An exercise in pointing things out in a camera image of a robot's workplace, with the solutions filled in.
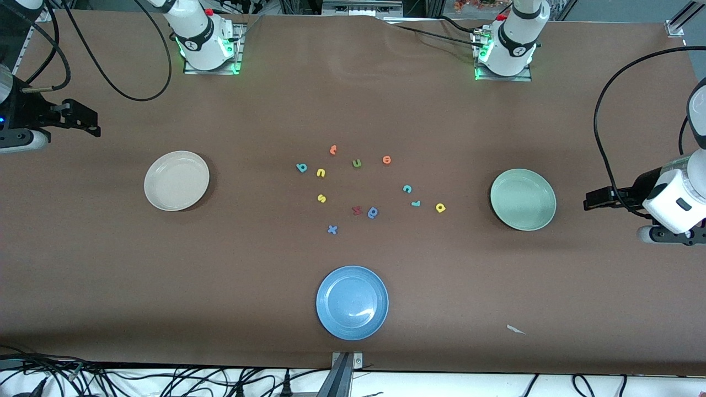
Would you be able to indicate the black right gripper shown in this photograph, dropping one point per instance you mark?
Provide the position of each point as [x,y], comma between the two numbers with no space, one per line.
[30,112]

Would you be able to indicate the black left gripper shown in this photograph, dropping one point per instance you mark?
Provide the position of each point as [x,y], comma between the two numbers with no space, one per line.
[640,187]

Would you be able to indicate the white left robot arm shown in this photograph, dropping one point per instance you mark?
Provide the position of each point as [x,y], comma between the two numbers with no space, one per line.
[515,38]

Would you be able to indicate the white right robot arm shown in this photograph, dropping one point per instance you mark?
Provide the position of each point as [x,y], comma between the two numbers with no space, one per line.
[201,41]

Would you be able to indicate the green plate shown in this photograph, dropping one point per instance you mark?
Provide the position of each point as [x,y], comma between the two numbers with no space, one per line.
[523,199]

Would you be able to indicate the aluminium edge profile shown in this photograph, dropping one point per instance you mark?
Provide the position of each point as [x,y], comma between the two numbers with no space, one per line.
[23,52]

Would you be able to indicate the beige brown plate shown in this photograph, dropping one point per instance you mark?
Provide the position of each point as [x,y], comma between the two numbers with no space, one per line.
[176,181]

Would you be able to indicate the white paper scrap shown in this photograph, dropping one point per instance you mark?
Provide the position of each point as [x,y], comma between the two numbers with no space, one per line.
[514,329]

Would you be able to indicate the aluminium corner profile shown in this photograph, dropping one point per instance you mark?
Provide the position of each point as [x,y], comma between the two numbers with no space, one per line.
[677,25]

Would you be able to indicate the orange background clutter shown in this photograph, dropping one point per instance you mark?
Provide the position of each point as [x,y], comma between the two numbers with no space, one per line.
[474,4]

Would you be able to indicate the blue foam letter a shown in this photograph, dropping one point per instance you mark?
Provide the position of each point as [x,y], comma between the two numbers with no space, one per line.
[369,213]

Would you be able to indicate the blue plate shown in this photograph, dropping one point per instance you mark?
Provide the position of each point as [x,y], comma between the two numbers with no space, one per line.
[352,303]

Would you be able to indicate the silver background box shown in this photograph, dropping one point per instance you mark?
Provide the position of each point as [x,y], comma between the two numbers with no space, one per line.
[358,8]

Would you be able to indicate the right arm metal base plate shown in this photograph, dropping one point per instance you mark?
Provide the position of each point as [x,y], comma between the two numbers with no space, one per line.
[212,71]

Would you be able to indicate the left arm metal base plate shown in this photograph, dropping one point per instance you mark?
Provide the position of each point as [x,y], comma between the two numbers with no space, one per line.
[504,79]

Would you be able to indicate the grey metal camera mount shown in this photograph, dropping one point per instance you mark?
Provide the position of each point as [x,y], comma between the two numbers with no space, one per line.
[339,380]

